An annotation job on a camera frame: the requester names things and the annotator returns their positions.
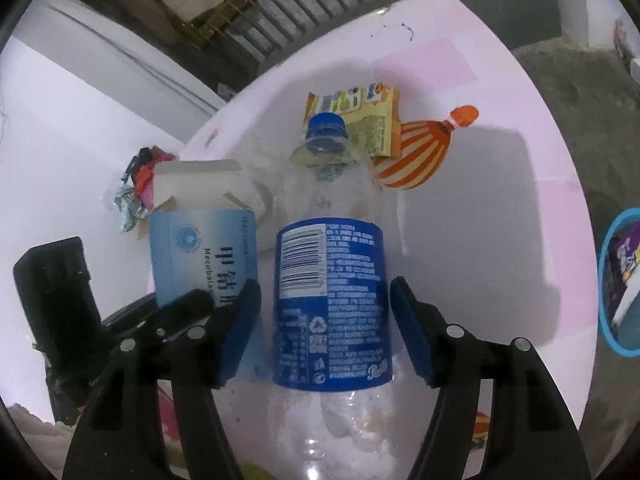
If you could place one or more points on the floor trash pile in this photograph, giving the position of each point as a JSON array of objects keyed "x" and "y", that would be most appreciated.
[{"x": 626, "y": 44}]

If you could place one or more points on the pepsi plastic bottle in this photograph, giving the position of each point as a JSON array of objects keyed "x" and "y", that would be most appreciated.
[{"x": 332, "y": 349}]

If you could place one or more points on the yellow orange snack wrapper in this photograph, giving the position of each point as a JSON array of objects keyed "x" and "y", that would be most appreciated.
[{"x": 370, "y": 114}]

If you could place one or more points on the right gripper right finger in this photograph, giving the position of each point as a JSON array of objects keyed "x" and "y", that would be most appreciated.
[{"x": 531, "y": 433}]

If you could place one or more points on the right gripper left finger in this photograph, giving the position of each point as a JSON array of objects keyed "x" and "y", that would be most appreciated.
[{"x": 197, "y": 347}]

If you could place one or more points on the purple yellow noodle snack bag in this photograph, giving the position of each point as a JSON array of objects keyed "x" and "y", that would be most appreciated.
[{"x": 626, "y": 251}]

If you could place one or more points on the blue mesh trash basket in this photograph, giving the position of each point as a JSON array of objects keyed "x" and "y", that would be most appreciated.
[{"x": 618, "y": 302}]

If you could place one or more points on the cardboard box with clothes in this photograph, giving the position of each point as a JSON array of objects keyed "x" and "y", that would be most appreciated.
[{"x": 131, "y": 194}]

